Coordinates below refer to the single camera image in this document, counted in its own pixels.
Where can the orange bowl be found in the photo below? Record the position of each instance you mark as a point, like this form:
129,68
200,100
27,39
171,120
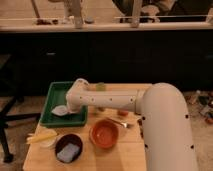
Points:
104,134

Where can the dark cabinet counter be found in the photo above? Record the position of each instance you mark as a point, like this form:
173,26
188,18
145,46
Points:
176,53

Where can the metal fork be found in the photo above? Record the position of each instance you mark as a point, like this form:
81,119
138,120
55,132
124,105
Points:
124,124

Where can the yellow banana toy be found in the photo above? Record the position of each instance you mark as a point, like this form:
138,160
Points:
41,137

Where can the dark brown bowl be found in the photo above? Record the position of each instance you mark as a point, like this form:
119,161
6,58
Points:
65,140

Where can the grey sponge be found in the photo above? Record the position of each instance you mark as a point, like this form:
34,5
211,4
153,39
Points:
68,153

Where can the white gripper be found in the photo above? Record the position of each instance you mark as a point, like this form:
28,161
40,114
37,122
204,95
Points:
73,95

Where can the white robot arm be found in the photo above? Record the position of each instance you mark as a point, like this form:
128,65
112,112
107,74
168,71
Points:
166,124

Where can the small orange object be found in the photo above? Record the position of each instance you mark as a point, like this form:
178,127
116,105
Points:
122,113

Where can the green cup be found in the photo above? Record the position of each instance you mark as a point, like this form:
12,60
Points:
100,86

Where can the clear small dish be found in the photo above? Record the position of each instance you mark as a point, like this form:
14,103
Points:
49,143

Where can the green plastic tray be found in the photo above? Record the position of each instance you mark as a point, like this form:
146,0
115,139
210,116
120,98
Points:
57,96

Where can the grey towel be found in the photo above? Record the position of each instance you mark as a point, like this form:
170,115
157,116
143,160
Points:
60,110

